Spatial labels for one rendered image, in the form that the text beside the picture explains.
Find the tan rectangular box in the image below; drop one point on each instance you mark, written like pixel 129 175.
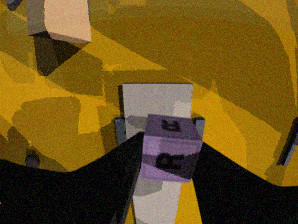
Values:
pixel 69 20

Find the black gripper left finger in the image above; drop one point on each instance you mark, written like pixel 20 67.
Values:
pixel 98 193

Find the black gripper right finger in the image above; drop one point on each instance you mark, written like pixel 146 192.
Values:
pixel 228 194

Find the purple cube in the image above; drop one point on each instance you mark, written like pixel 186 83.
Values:
pixel 171 149

